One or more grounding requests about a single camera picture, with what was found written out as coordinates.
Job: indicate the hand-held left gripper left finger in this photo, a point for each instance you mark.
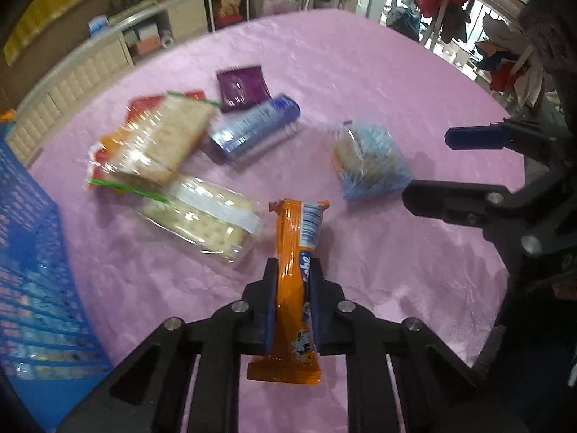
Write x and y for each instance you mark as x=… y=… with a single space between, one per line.
x=266 y=324

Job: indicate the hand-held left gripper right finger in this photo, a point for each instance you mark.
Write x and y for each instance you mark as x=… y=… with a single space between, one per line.
x=317 y=324

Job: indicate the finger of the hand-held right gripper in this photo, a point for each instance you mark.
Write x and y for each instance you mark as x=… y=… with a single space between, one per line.
x=450 y=200
x=478 y=137

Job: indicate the orange snack bar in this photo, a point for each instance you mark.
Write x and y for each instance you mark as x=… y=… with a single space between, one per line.
x=290 y=243

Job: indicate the red snack packet green label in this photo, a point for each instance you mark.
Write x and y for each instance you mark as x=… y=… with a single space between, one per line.
x=106 y=158

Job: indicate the blue plastic basket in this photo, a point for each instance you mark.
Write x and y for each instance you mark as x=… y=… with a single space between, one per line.
x=36 y=279

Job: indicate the blue-wrapped cracker packet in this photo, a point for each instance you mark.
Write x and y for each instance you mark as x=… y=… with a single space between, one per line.
x=367 y=158

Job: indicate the pink tablecloth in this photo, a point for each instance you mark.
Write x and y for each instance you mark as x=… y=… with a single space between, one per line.
x=405 y=76

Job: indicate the clear cracker pack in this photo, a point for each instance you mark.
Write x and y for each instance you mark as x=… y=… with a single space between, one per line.
x=198 y=221

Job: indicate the dark fuzzy cloth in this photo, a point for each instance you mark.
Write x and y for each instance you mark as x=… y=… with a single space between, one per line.
x=550 y=36

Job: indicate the clothes drying rack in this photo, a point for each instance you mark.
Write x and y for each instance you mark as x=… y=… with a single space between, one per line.
x=450 y=9

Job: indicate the blue cookie roll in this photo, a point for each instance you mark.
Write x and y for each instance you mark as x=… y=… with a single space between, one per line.
x=252 y=126

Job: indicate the cracker pack with green strip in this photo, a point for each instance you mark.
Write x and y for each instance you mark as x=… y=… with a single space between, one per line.
x=167 y=131

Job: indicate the pink gift bag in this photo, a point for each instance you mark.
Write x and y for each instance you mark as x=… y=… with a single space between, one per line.
x=279 y=4

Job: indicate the purple snack packet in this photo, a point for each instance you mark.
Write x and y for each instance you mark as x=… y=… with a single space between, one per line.
x=241 y=85

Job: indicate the small red snack packet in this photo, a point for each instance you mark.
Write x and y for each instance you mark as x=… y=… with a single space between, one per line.
x=144 y=101

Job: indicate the orange box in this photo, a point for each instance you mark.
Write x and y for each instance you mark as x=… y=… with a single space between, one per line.
x=148 y=46

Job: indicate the white paper roll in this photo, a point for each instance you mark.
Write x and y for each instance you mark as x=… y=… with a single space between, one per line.
x=167 y=38

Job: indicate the cream TV cabinet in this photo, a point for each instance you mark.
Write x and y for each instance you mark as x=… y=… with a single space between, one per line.
x=90 y=67

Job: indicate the pile of oranges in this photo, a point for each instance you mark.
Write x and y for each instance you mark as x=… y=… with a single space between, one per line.
x=6 y=116

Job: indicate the yellow wall cloth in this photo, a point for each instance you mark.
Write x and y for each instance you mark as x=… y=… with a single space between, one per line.
x=54 y=9

